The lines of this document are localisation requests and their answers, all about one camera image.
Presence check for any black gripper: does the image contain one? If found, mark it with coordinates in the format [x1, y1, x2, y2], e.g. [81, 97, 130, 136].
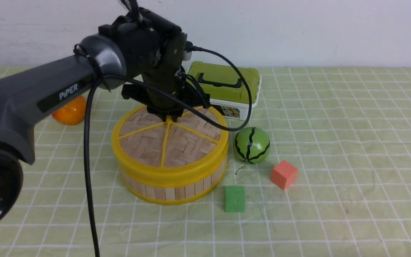
[121, 33, 211, 122]

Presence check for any yellow bamboo steamer lid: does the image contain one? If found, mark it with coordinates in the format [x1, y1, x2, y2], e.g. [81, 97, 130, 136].
[111, 106, 229, 188]

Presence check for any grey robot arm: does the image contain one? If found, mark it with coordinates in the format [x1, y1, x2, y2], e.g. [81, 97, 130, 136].
[0, 7, 210, 220]

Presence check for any bamboo steamer base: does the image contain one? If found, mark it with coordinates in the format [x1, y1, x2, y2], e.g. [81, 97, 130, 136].
[119, 157, 228, 205]

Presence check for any green lidded plastic box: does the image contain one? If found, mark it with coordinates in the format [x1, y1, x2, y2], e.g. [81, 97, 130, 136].
[188, 61, 252, 121]

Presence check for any orange toy pear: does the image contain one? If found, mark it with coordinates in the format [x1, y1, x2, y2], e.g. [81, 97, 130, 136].
[51, 95, 87, 126]

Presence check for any green toy watermelon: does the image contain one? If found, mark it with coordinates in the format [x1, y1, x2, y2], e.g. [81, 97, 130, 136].
[232, 126, 270, 175]

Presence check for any green foam cube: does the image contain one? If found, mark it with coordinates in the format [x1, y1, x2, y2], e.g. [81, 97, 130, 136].
[224, 186, 246, 213]

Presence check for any red foam cube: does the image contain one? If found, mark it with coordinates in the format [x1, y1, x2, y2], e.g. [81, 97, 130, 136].
[270, 160, 298, 190]

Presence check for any green checkered tablecloth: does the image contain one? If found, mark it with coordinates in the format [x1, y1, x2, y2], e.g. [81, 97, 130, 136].
[0, 67, 411, 257]

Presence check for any black cable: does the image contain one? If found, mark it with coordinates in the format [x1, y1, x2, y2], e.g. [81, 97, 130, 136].
[73, 0, 253, 257]

